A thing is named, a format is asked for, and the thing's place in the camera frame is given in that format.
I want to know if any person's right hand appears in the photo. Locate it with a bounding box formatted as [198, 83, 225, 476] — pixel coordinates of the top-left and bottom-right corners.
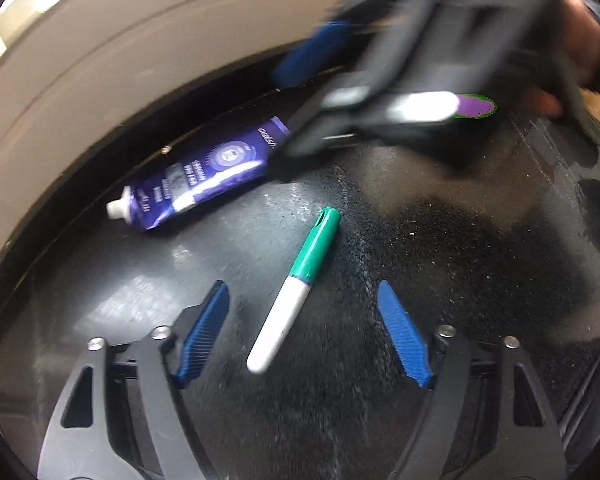
[530, 0, 600, 116]

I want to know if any purple tube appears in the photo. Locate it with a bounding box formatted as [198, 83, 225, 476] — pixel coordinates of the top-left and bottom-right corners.
[106, 115, 291, 232]

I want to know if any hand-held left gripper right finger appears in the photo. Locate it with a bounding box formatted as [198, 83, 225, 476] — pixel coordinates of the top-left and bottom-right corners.
[376, 280, 568, 480]

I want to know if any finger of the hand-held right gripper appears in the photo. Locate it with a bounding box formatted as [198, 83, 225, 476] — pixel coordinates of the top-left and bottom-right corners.
[272, 110, 361, 182]
[271, 21, 353, 88]

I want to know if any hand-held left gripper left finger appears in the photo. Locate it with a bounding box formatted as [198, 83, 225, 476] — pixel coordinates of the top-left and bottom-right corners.
[37, 280, 231, 480]

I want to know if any green and white marker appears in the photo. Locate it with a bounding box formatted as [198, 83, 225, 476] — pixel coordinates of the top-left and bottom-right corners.
[246, 207, 342, 374]

